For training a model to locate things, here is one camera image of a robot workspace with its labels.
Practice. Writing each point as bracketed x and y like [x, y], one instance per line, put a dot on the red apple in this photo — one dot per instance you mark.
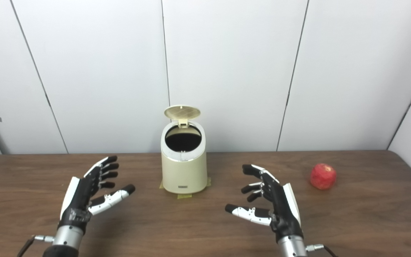
[323, 176]

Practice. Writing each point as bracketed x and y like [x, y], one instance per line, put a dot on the black and white right hand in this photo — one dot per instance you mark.
[280, 205]

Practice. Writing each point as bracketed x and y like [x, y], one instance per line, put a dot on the cream-colored bin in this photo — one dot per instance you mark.
[184, 173]

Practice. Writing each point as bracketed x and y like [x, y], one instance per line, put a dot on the black and white left hand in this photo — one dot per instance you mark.
[80, 194]

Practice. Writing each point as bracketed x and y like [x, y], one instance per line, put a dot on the cream round bin lid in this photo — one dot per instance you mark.
[182, 112]

